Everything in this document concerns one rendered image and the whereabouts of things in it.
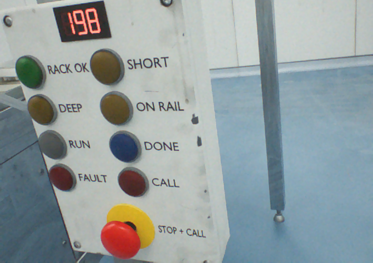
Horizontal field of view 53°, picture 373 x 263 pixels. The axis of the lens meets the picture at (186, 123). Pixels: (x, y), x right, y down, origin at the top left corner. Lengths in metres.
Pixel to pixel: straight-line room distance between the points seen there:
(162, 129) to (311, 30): 3.83
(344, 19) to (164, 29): 3.88
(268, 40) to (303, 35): 2.66
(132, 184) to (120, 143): 0.04
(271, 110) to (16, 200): 0.98
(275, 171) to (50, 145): 1.36
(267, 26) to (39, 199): 1.02
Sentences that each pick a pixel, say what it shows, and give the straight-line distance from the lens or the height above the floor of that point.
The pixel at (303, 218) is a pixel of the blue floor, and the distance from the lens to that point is 1.83.
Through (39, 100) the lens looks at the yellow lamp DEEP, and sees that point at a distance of 0.36.
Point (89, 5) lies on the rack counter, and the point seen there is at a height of 1.08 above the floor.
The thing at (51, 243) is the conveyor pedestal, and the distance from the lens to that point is 1.50.
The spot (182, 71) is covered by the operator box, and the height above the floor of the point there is 1.02.
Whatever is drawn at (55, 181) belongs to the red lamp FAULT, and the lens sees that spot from 0.40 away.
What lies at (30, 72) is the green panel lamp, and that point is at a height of 1.03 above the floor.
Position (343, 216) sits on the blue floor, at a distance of 1.86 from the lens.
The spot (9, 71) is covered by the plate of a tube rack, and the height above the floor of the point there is 0.88.
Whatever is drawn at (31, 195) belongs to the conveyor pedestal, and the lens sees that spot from 1.39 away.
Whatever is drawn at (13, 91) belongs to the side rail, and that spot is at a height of 0.85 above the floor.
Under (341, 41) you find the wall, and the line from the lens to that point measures 4.17.
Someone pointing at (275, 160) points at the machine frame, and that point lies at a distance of 1.63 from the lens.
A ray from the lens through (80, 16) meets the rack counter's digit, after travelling 0.32.
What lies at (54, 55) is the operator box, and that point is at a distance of 0.34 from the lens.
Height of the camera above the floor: 1.09
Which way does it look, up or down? 21 degrees down
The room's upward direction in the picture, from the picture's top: 9 degrees counter-clockwise
